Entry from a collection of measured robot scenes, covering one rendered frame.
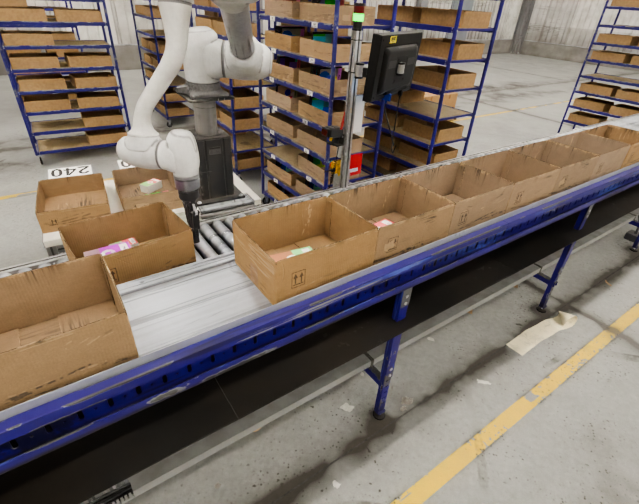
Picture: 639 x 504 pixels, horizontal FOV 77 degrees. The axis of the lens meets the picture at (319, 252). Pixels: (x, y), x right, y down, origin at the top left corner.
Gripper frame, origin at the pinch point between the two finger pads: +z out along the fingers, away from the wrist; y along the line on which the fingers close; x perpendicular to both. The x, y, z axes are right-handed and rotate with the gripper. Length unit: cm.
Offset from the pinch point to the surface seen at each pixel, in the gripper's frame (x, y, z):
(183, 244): 6.7, -6.8, -1.3
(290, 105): -119, 123, -13
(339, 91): -126, 75, -31
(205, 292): 10.9, -39.9, -2.6
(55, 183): 40, 87, 3
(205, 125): -28, 52, -27
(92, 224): 32.6, 19.7, -4.2
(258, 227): -13.6, -29.4, -14.1
